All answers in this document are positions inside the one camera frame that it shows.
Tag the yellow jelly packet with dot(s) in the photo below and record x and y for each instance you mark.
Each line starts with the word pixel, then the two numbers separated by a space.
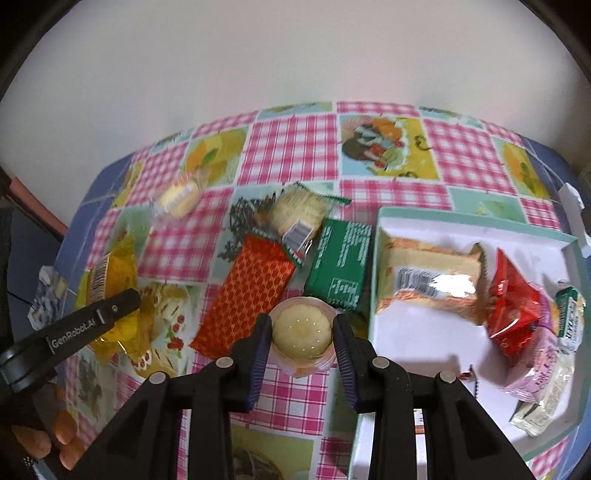
pixel 117 272

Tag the pudding cup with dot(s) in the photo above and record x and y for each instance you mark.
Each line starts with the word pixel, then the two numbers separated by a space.
pixel 302 332

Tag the biscuit packet with green edge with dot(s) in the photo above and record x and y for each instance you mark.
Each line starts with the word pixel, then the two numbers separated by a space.
pixel 295 210

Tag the person's left hand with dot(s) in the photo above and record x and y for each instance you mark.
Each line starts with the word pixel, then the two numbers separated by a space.
pixel 62 429

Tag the crumpled blue and white wrapper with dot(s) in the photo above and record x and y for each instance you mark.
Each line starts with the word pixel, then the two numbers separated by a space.
pixel 48 295

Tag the small white and green packet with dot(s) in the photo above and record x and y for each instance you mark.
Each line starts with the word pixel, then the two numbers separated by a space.
pixel 571 318

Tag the white snack packet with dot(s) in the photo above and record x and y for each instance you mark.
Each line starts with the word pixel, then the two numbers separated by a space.
pixel 549 401

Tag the pink snack packet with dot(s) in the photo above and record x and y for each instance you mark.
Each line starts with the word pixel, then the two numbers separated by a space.
pixel 535 369

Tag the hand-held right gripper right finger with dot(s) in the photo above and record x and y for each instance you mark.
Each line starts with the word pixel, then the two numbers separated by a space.
pixel 344 364

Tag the dark cabinet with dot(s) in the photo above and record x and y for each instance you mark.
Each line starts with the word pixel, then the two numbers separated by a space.
pixel 18 240

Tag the plain red snack packet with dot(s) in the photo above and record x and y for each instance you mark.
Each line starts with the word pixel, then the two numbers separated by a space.
pixel 512 309

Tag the golden orange snack packet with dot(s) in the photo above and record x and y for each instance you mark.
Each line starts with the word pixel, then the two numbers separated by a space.
pixel 415 258

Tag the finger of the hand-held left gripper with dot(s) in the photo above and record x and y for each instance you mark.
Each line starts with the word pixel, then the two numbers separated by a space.
pixel 74 334

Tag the round cake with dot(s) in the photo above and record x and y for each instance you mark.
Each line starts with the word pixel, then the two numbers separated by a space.
pixel 178 199

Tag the red patterned snack packet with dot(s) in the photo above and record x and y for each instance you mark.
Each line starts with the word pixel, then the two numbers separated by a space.
pixel 244 295

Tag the white tray with teal rim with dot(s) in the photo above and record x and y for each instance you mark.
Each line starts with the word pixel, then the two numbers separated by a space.
pixel 415 350

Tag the green snack packet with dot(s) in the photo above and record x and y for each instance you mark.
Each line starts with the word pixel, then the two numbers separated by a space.
pixel 341 267

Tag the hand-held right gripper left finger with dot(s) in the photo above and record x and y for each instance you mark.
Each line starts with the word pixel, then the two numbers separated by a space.
pixel 258 360

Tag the white power strip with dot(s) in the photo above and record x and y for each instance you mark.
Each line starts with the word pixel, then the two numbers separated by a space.
pixel 575 203

